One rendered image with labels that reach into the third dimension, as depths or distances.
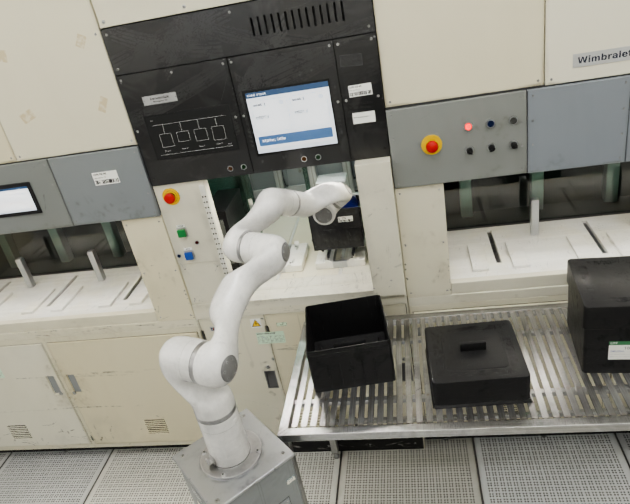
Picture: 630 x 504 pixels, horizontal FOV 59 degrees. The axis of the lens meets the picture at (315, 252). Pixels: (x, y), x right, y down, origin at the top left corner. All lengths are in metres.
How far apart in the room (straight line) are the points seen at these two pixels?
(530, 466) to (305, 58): 1.88
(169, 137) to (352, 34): 0.72
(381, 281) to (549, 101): 0.83
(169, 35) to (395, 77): 0.74
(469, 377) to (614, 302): 0.47
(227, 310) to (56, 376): 1.48
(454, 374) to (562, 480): 1.00
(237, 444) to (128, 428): 1.32
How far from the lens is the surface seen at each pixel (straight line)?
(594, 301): 1.85
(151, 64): 2.04
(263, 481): 1.78
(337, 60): 1.88
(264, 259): 1.64
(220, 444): 1.72
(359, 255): 2.39
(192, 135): 2.05
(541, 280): 2.24
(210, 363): 1.51
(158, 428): 2.93
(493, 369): 1.81
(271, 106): 1.94
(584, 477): 2.69
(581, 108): 1.99
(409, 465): 2.70
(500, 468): 2.68
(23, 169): 2.39
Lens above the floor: 2.04
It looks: 27 degrees down
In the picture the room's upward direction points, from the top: 11 degrees counter-clockwise
